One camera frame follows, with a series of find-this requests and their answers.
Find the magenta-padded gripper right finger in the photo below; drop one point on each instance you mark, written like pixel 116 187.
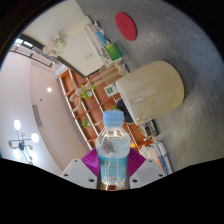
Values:
pixel 147 171

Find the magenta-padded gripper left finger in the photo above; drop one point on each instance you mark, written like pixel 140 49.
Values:
pixel 77 171

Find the clear blue-capped water bottle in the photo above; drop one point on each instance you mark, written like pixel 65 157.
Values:
pixel 112 153

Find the stack of colourful books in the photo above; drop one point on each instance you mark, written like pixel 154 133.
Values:
pixel 160 156

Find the stack of dark books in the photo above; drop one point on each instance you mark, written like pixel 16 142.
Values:
pixel 150 128

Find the ceiling lamp with round bulbs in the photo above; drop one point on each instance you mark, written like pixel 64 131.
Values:
pixel 21 145

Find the wooden shelf unit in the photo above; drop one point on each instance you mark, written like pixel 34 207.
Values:
pixel 83 110

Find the ceiling air vent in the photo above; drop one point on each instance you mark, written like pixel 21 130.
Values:
pixel 37 115

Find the cream cup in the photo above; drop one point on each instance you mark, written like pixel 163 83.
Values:
pixel 153 90

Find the recessed ceiling light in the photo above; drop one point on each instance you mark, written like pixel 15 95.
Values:
pixel 49 89

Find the tall green-white carton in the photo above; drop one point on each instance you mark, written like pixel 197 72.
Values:
pixel 110 90

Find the window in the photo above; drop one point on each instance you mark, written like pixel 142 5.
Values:
pixel 23 43

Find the flat round red coaster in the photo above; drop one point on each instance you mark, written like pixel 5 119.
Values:
pixel 126 26

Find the white wall socket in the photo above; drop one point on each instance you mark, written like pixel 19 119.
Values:
pixel 88 56

